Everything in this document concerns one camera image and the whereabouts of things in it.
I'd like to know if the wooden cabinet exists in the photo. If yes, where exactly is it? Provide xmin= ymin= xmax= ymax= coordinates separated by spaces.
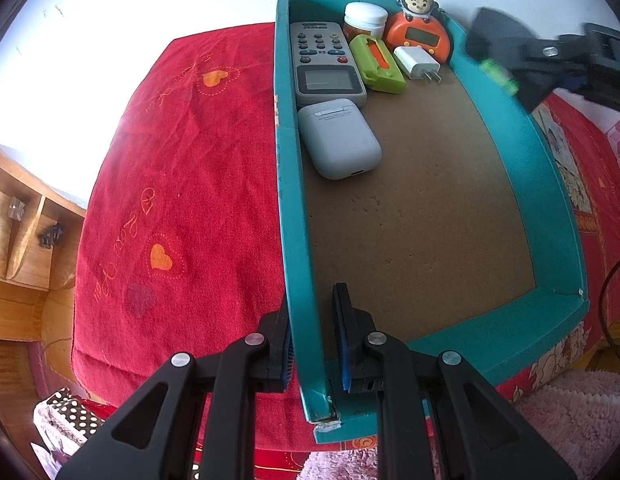
xmin=0 ymin=142 xmax=87 ymax=391

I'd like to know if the orange monkey alarm clock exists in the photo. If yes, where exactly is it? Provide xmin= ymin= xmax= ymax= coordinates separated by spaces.
xmin=382 ymin=0 xmax=453 ymax=65

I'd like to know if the white earbuds case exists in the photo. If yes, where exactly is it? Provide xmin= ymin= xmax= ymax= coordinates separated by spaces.
xmin=297 ymin=99 xmax=382 ymax=181

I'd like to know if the white lid jar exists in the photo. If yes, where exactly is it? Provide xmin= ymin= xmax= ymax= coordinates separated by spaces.
xmin=344 ymin=2 xmax=388 ymax=41

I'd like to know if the green utility knife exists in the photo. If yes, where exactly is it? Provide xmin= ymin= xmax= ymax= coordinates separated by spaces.
xmin=350 ymin=35 xmax=407 ymax=95

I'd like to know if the small dark ornament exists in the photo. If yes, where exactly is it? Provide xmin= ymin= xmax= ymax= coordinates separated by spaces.
xmin=37 ymin=225 xmax=65 ymax=250

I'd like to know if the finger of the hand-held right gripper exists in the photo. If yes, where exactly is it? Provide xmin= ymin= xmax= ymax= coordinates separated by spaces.
xmin=522 ymin=35 xmax=588 ymax=68
xmin=552 ymin=67 xmax=591 ymax=93

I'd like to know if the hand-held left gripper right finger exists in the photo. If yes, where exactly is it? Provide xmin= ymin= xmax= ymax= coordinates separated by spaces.
xmin=331 ymin=282 xmax=576 ymax=480

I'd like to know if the white charger plug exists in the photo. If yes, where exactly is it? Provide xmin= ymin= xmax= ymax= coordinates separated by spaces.
xmin=393 ymin=46 xmax=442 ymax=83

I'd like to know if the black stapler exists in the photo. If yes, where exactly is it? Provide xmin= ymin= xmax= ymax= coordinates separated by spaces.
xmin=464 ymin=6 xmax=558 ymax=111

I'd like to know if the teal cardboard box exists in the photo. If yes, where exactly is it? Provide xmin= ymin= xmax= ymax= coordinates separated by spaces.
xmin=272 ymin=0 xmax=590 ymax=446

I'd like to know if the grey remote control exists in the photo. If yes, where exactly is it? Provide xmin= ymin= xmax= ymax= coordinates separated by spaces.
xmin=290 ymin=21 xmax=368 ymax=107

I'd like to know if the pink fluffy rug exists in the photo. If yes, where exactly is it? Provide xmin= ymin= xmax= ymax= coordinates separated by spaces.
xmin=300 ymin=370 xmax=620 ymax=480

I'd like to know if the polka dot bag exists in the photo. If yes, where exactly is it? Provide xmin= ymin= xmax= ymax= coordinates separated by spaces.
xmin=34 ymin=387 xmax=116 ymax=480

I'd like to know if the red floral blanket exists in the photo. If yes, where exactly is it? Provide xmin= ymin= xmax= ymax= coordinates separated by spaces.
xmin=70 ymin=22 xmax=620 ymax=461

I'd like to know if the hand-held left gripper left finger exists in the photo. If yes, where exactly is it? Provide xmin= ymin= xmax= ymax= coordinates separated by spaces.
xmin=55 ymin=290 xmax=293 ymax=480

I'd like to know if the black cable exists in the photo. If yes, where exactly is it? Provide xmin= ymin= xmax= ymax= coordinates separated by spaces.
xmin=600 ymin=259 xmax=620 ymax=357

